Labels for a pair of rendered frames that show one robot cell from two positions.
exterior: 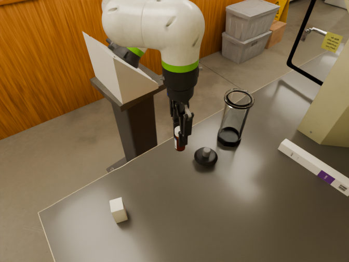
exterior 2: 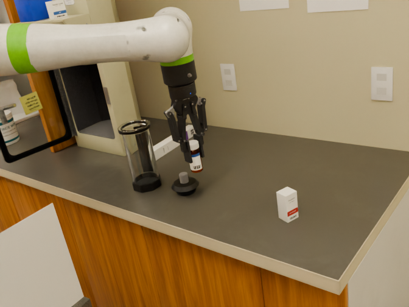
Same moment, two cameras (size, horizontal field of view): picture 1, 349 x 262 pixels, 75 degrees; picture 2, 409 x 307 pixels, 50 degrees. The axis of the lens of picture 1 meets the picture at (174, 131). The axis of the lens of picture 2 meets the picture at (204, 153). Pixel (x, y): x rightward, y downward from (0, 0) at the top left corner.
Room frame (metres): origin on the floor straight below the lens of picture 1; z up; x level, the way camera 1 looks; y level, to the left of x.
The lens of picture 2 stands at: (0.71, 1.15, 1.62)
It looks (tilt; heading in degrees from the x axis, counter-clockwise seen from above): 23 degrees down; 259
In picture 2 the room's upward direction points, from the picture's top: 9 degrees counter-clockwise
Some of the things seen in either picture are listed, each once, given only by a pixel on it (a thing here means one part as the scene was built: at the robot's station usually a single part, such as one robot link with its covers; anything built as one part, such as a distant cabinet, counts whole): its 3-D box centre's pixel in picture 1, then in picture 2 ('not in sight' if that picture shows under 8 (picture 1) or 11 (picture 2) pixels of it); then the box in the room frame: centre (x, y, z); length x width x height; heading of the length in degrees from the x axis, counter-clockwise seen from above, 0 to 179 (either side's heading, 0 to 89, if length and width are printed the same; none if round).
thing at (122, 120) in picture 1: (138, 137); not in sight; (1.09, 0.26, 0.45); 0.48 x 0.48 x 0.90; 42
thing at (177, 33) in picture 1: (176, 34); (171, 35); (0.51, -0.01, 1.46); 0.13 x 0.11 x 0.14; 74
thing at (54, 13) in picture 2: not in sight; (56, 9); (0.81, -0.60, 1.54); 0.05 x 0.05 x 0.06; 25
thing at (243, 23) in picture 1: (250, 19); not in sight; (3.13, -1.01, 0.49); 0.60 x 0.42 x 0.33; 127
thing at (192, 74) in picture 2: (181, 73); (178, 72); (0.51, -0.02, 1.36); 0.12 x 0.09 x 0.06; 113
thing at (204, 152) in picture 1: (205, 154); (184, 182); (0.53, -0.12, 0.97); 0.09 x 0.09 x 0.07
